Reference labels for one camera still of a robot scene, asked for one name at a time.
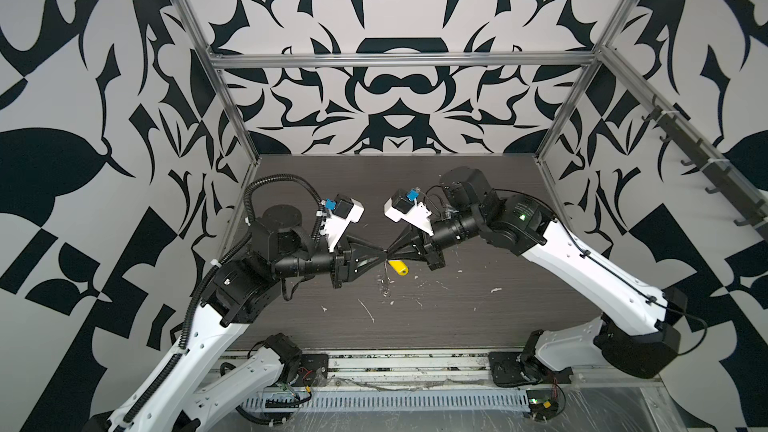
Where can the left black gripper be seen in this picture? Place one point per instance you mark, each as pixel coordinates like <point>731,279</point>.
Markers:
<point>342,261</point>

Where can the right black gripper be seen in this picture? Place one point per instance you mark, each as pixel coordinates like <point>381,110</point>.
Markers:
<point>405,246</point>

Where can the yellow capped key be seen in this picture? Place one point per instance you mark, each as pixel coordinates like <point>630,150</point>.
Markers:
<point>400,267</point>

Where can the large wire keyring red sleeve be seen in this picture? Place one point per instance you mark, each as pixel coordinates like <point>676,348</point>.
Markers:
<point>384,279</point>

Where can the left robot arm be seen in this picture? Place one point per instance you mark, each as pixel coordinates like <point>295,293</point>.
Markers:
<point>231,297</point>

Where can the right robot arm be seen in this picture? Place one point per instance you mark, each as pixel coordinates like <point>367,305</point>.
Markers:
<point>635,332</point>

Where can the green lit circuit board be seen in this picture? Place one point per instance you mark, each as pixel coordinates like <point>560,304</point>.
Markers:
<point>545,406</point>

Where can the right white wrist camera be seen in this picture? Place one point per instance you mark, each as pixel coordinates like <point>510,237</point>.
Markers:
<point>409,206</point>

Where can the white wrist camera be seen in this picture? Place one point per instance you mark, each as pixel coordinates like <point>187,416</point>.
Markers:
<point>409,206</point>
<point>337,214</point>

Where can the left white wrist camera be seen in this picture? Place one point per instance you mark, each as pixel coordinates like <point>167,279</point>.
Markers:
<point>337,214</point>

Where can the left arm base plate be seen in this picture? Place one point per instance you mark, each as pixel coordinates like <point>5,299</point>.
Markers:
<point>308,370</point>

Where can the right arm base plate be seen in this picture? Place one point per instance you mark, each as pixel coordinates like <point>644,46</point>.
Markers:
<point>518,369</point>

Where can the white slotted cable duct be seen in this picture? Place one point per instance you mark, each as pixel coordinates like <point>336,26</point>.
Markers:
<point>322,401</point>

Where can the black wall hook rack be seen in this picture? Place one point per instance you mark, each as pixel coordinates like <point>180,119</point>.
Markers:
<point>701,156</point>

